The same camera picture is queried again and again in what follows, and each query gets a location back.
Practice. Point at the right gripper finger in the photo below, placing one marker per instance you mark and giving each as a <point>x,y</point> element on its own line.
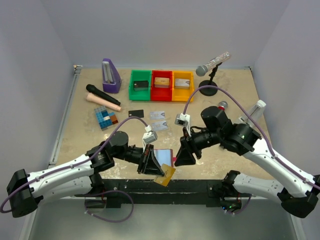
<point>186,141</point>
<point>184,156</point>

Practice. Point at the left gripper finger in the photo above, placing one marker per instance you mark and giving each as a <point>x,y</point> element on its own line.
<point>151,170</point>
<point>151,159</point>

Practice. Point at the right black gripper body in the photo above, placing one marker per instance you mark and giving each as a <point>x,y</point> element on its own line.
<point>185,145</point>

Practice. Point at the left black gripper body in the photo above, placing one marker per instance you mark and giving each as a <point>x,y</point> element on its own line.
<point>144,161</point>

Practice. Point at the gold credit card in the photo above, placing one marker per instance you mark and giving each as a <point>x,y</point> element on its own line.
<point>168,173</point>

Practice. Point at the red leather card holder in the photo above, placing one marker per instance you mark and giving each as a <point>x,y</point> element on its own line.
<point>164,157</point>

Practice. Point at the silver credit card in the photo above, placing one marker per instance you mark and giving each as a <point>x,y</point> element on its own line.
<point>157,115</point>

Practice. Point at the black credit card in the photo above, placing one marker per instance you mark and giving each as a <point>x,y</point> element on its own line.
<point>136,114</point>

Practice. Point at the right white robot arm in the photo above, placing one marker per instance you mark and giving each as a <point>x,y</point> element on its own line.
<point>296,190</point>

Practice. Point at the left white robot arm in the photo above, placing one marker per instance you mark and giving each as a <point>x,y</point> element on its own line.
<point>80,176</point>

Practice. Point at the silver card stack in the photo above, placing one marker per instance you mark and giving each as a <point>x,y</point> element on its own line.
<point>181,83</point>

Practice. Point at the gold card stack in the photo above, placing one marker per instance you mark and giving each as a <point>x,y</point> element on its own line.
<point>161,82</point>

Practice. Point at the black card stack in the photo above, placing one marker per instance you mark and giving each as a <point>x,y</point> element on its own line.
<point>140,85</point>

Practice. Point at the red glitter microphone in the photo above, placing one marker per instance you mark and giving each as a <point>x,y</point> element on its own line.
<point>223,105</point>

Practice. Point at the blue building block stack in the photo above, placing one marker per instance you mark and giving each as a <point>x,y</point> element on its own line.
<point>104,118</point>

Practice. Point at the red plastic bin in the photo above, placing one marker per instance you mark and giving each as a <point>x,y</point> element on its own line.
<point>161,94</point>

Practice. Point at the yellow plastic bin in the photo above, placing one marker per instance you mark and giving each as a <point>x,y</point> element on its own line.
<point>182,95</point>

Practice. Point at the white metronome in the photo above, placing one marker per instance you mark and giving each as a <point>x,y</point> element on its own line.
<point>255,113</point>

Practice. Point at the silver glitter microphone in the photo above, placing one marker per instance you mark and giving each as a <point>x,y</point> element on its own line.
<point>203,69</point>

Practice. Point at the pink microphone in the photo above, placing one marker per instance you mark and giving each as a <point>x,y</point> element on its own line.
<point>95,99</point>

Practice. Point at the purple metronome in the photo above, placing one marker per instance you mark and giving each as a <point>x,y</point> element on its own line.
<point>111,80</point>

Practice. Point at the green plastic bin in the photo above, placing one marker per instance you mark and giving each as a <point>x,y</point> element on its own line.
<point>140,95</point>

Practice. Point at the black microphone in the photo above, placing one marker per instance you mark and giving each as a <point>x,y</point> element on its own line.
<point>92,89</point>

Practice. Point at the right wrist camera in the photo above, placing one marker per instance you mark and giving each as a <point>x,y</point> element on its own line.
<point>184,120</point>

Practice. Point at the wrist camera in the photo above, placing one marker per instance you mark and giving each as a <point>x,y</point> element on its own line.
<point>149,136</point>
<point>184,120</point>

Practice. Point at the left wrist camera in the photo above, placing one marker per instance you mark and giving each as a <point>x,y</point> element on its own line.
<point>149,136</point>

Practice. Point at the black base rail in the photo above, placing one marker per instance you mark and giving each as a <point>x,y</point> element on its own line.
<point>178,191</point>

